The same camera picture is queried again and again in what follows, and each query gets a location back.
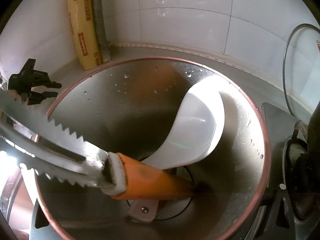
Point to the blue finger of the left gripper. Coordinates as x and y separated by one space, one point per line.
39 97
47 84

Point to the red cylindrical tin canister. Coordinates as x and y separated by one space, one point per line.
129 107

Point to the white ceramic soup spoon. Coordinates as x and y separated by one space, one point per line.
207 117

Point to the pink handled utensil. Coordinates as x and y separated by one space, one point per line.
143 211

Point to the grey vertical pipe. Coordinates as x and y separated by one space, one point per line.
102 41

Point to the yellow cling film roll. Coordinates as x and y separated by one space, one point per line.
80 13

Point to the glass pot lid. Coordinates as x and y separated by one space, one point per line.
300 70

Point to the black clay pot with lid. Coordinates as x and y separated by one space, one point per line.
301 168

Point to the stainless steel gas stove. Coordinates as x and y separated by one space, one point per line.
290 205

